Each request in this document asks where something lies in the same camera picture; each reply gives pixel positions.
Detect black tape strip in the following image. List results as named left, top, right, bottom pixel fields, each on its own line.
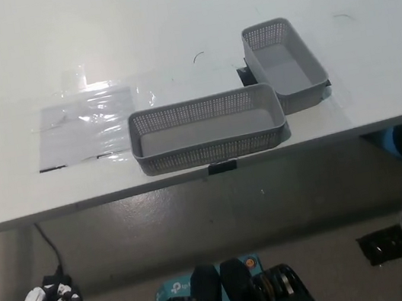
left=206, top=158, right=239, bottom=176

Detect small blue object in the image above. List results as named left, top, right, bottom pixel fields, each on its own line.
left=381, top=127, right=402, bottom=159

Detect grey perforated plastic basket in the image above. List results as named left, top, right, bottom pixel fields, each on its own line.
left=238, top=11, right=334, bottom=120
left=124, top=79, right=295, bottom=180

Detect clear plastic film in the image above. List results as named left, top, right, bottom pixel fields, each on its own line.
left=20, top=50, right=168, bottom=175

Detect black power cable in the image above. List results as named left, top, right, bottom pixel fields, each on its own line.
left=33, top=220, right=65, bottom=278

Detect teal cardboard router box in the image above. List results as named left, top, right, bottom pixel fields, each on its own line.
left=150, top=251, right=268, bottom=301

